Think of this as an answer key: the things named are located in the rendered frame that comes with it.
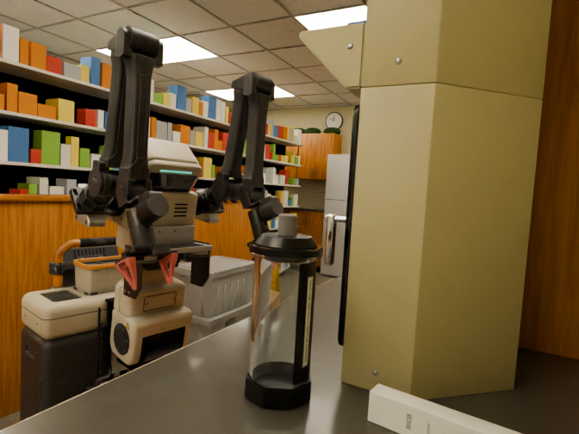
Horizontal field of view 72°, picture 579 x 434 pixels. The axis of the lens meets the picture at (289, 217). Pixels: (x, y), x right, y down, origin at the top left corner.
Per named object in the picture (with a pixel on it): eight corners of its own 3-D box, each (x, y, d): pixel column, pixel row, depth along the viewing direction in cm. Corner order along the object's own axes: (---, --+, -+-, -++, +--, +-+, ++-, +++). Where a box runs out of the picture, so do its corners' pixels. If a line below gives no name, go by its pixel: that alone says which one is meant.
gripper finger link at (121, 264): (160, 283, 97) (152, 246, 100) (133, 288, 92) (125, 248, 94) (146, 289, 102) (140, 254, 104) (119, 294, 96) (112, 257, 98)
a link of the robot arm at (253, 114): (264, 82, 140) (242, 74, 132) (277, 80, 137) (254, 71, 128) (256, 204, 144) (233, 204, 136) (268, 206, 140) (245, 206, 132)
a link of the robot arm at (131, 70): (153, 43, 108) (115, 29, 99) (165, 39, 104) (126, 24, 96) (146, 202, 111) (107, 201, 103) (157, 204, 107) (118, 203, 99)
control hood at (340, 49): (405, 123, 90) (408, 78, 90) (360, 87, 62) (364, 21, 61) (356, 125, 96) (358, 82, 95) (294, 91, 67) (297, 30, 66)
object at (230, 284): (258, 301, 324) (260, 261, 322) (210, 321, 271) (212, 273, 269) (216, 293, 344) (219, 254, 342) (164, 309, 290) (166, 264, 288)
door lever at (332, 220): (349, 269, 68) (354, 267, 70) (353, 213, 67) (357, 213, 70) (320, 264, 70) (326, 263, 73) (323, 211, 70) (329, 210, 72)
